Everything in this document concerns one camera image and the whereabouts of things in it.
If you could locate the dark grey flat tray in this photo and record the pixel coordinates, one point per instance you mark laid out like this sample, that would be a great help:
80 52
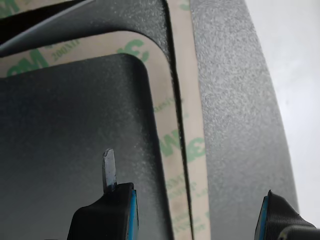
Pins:
237 125

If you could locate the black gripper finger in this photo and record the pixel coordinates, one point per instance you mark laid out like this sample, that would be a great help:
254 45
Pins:
105 220
280 220

